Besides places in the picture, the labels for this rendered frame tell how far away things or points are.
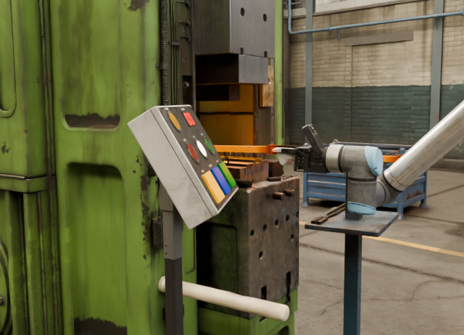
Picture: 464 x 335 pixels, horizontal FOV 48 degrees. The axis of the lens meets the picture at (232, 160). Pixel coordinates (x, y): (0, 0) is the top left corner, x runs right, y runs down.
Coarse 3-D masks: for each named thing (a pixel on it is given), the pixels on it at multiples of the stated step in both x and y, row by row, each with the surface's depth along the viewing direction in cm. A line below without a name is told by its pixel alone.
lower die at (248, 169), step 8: (224, 160) 193; (232, 160) 191; (240, 160) 189; (248, 160) 187; (264, 160) 192; (232, 168) 179; (240, 168) 179; (248, 168) 182; (256, 168) 187; (264, 168) 192; (232, 176) 180; (240, 176) 179; (248, 176) 183; (256, 176) 188; (264, 176) 193
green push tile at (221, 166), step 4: (220, 164) 140; (224, 164) 145; (220, 168) 139; (224, 168) 143; (224, 172) 140; (228, 172) 144; (224, 176) 139; (228, 176) 141; (228, 180) 139; (232, 180) 143; (232, 184) 140; (232, 188) 139
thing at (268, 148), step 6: (270, 144) 184; (222, 150) 194; (228, 150) 193; (234, 150) 191; (240, 150) 190; (246, 150) 188; (252, 150) 187; (258, 150) 186; (264, 150) 184; (270, 150) 183
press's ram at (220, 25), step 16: (208, 0) 172; (224, 0) 168; (240, 0) 172; (256, 0) 181; (272, 0) 190; (208, 16) 173; (224, 16) 169; (240, 16) 173; (256, 16) 181; (272, 16) 191; (208, 32) 173; (224, 32) 170; (240, 32) 174; (256, 32) 182; (272, 32) 191; (208, 48) 174; (224, 48) 170; (240, 48) 174; (256, 48) 183; (272, 48) 192
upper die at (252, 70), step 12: (204, 60) 181; (216, 60) 179; (228, 60) 176; (240, 60) 174; (252, 60) 181; (264, 60) 188; (204, 72) 182; (216, 72) 179; (228, 72) 176; (240, 72) 175; (252, 72) 181; (264, 72) 188; (204, 84) 190; (240, 84) 194
